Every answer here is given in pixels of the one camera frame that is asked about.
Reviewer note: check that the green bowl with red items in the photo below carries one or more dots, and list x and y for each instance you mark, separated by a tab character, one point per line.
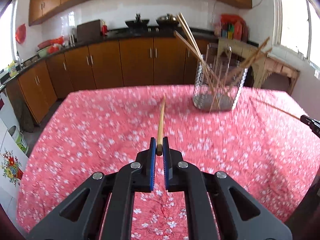
50	46

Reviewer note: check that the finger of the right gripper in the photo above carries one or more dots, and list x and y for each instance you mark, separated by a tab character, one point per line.
313	124

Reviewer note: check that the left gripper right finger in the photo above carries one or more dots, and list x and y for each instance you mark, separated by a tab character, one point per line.
217	206

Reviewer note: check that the red plastic bag on wall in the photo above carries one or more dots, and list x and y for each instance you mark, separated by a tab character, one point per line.
20	34

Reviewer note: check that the yellow detergent bottle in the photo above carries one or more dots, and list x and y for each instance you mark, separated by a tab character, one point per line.
12	69

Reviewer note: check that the dark cutting board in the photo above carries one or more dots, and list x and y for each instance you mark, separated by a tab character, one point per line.
88	31

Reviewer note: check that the pink floral tablecloth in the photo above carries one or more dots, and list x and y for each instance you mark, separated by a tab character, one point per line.
272	155

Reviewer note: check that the red thermos bottles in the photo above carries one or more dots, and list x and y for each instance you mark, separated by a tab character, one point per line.
234	27

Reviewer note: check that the cream wooden side table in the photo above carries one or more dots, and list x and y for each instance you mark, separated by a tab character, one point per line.
264	67

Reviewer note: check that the red bottle on counter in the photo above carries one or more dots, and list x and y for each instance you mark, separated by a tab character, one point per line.
104	28

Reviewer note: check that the wire utensil holder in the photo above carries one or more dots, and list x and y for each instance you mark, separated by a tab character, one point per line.
232	76

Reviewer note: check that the lower kitchen cabinets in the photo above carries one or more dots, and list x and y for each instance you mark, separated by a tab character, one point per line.
140	61

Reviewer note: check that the black wok on stove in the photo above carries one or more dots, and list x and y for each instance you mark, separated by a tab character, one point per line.
137	23

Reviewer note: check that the lidded black pot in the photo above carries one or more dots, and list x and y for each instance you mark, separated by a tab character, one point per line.
168	20

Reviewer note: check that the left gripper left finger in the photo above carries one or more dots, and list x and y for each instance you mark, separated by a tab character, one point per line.
102	206

